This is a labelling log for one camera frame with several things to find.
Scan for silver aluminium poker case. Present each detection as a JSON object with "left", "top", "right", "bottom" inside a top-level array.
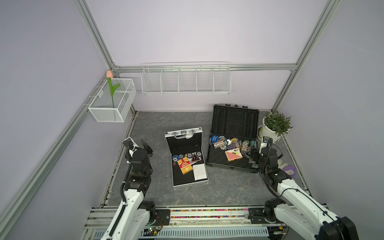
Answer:
[{"left": 165, "top": 127, "right": 209, "bottom": 188}]

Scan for dark grey poker case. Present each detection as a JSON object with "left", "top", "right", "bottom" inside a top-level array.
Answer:
[{"left": 207, "top": 105, "right": 260, "bottom": 173}]

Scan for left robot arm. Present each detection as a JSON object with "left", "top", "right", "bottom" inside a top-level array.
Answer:
[{"left": 102, "top": 147, "right": 156, "bottom": 240}]

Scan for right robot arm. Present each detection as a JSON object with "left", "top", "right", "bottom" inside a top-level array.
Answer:
[{"left": 259, "top": 147, "right": 359, "bottom": 240}]

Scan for pile of poker chips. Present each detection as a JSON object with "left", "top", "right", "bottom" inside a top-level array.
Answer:
[{"left": 208, "top": 136, "right": 258, "bottom": 168}]

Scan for poker chips in silver case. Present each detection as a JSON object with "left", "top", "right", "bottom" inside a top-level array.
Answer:
[{"left": 172, "top": 152, "right": 203, "bottom": 165}]

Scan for white work glove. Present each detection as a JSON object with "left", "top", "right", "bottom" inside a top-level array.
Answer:
[{"left": 278, "top": 159, "right": 289, "bottom": 170}]

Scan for purple curved object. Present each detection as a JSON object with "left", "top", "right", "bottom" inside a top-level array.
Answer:
[{"left": 283, "top": 165, "right": 298, "bottom": 179}]

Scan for potted green plant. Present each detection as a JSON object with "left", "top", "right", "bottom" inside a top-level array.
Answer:
[{"left": 258, "top": 111, "right": 293, "bottom": 144}]

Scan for pink playing card box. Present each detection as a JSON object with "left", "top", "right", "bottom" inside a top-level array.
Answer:
[{"left": 225, "top": 149, "right": 243, "bottom": 162}]

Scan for red yellow card box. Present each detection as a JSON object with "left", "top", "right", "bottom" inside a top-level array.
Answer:
[{"left": 177, "top": 157, "right": 193, "bottom": 175}]

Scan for blue small blind button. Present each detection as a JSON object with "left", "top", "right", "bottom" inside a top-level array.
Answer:
[{"left": 210, "top": 135, "right": 220, "bottom": 143}]

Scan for white card deck box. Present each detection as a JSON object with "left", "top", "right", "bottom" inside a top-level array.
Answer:
[{"left": 193, "top": 164, "right": 208, "bottom": 181}]

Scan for artificial pink tulip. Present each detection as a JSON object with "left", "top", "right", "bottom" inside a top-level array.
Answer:
[{"left": 106, "top": 70, "right": 121, "bottom": 108}]

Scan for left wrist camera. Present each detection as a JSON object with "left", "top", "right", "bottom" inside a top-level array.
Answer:
[{"left": 123, "top": 137, "right": 140, "bottom": 164}]

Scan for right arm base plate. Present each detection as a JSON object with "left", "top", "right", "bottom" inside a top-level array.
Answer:
[{"left": 248, "top": 206, "right": 281, "bottom": 224}]

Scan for white mesh wall basket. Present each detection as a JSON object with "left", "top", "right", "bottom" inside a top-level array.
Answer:
[{"left": 88, "top": 78, "right": 137, "bottom": 123}]

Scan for aluminium front rail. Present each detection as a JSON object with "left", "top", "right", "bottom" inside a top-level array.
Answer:
[{"left": 83, "top": 205, "right": 337, "bottom": 230}]

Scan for white slotted cable duct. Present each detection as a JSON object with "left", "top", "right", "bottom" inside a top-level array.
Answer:
[{"left": 92, "top": 226, "right": 270, "bottom": 240}]

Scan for white wire wall shelf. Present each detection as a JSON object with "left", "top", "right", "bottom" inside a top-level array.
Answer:
[{"left": 141, "top": 63, "right": 232, "bottom": 95}]

